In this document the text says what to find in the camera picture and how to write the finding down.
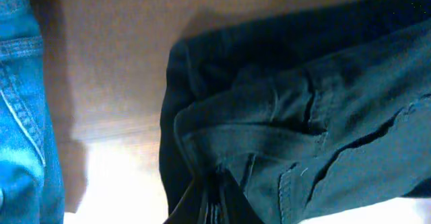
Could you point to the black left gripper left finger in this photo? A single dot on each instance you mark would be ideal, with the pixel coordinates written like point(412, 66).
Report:
point(192, 207)

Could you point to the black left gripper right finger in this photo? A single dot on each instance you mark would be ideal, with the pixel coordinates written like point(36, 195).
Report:
point(235, 207)

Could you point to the black trousers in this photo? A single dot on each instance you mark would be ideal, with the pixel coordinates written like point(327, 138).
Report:
point(313, 113)

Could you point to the folded blue denim jeans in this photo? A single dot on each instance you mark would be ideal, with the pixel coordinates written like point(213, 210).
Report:
point(32, 189)

